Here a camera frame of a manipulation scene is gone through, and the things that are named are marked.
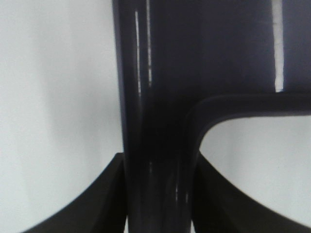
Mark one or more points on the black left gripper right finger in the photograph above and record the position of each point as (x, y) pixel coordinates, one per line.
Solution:
(220, 207)

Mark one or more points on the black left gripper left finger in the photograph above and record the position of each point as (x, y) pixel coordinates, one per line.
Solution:
(101, 208)

